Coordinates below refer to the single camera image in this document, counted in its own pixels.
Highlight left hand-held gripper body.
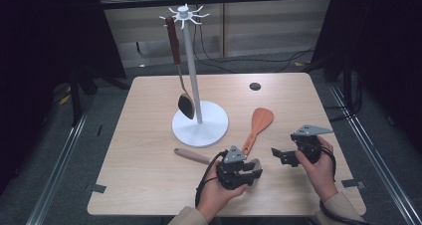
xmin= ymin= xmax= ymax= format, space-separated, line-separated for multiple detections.
xmin=217 ymin=145 xmax=253 ymax=190

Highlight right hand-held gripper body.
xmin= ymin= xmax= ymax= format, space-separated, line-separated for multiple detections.
xmin=291 ymin=124 xmax=334 ymax=164

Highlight orange wooden rice paddle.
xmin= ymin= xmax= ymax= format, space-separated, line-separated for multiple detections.
xmin=241 ymin=107 xmax=275 ymax=156

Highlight light wooden spoon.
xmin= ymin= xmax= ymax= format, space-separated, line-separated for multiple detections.
xmin=173 ymin=147 xmax=263 ymax=173

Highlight white utensil rack stand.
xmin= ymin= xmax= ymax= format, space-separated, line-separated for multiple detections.
xmin=158 ymin=3 xmax=230 ymax=148

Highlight steel spatula with brown handle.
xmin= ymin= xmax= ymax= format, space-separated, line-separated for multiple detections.
xmin=164 ymin=15 xmax=197 ymax=120

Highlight person's left hand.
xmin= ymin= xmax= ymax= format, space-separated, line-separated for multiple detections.
xmin=196 ymin=161 xmax=248 ymax=223

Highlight person's right hand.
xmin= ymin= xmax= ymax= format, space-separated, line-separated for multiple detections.
xmin=294 ymin=135 xmax=339 ymax=202

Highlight grey tape piece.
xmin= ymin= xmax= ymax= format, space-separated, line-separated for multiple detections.
xmin=341 ymin=178 xmax=366 ymax=190
xmin=84 ymin=183 xmax=107 ymax=194

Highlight black curtain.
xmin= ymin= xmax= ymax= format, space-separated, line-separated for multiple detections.
xmin=0 ymin=0 xmax=127 ymax=186
xmin=312 ymin=0 xmax=422 ymax=153

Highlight black metal stand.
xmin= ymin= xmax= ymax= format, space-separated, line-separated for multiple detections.
xmin=68 ymin=69 xmax=98 ymax=126

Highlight left hand-held gripper black cable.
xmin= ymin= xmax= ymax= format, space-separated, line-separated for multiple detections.
xmin=194 ymin=150 xmax=230 ymax=209

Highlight metal floor rail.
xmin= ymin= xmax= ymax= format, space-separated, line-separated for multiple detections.
xmin=327 ymin=82 xmax=422 ymax=225
xmin=26 ymin=112 xmax=89 ymax=225

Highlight black cables on floor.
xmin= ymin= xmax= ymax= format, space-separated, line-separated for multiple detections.
xmin=192 ymin=22 xmax=317 ymax=74

